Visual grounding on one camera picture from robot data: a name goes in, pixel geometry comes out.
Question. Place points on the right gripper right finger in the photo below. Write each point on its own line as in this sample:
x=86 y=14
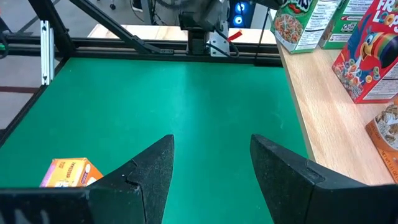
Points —
x=311 y=202

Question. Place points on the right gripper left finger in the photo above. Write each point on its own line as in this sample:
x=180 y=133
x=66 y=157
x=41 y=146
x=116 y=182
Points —
x=118 y=202

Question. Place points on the Frosted Mini Wheats cereal box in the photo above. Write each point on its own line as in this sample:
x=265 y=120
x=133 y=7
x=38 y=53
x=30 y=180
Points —
x=385 y=130
x=68 y=172

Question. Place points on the Froot Loops cereal box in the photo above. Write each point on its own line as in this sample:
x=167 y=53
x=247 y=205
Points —
x=367 y=56

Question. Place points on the Apple Jacks cereal box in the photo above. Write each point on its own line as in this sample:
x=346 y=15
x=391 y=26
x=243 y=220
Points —
x=295 y=28
x=345 y=31

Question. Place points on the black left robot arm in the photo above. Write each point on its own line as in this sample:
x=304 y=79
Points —
x=199 y=18

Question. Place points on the green table mat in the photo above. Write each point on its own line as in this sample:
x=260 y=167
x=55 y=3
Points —
x=155 y=109

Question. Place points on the computer tower with blue lights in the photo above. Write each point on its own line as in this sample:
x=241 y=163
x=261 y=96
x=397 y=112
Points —
x=238 y=14

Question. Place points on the wooden shelf with black frame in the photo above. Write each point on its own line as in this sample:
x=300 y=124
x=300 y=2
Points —
x=326 y=109

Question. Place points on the silver aluminium bracket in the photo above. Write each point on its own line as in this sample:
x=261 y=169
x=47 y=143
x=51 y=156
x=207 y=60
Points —
x=46 y=53

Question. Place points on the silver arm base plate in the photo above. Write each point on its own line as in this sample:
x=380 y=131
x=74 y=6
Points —
x=219 y=43

